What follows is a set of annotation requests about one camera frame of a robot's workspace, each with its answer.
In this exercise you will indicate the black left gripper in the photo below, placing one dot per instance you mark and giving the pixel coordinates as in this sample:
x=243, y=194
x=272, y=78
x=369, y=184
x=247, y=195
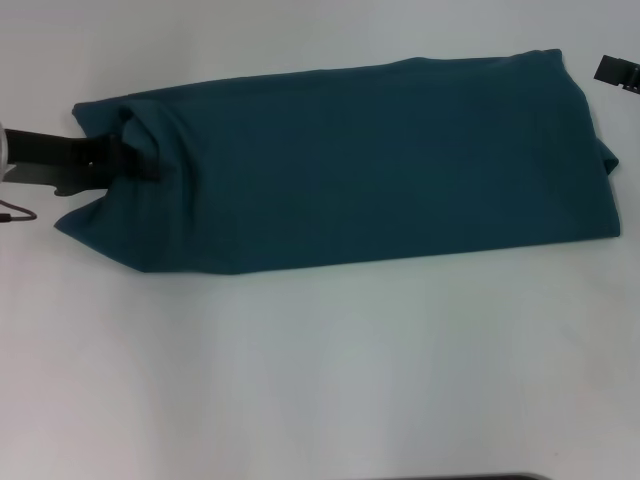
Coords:
x=55, y=155

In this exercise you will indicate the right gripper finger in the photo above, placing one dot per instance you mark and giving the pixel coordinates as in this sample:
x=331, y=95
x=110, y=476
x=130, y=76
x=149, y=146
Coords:
x=617, y=70

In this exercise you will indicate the teal blue printed t-shirt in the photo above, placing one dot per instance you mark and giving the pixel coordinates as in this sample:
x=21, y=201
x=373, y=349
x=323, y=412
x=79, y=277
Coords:
x=350, y=165

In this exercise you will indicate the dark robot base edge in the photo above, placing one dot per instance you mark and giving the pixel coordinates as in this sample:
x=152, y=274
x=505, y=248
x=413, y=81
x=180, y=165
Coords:
x=460, y=477

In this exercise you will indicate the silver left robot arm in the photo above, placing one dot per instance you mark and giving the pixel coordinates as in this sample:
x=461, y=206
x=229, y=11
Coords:
x=2, y=150

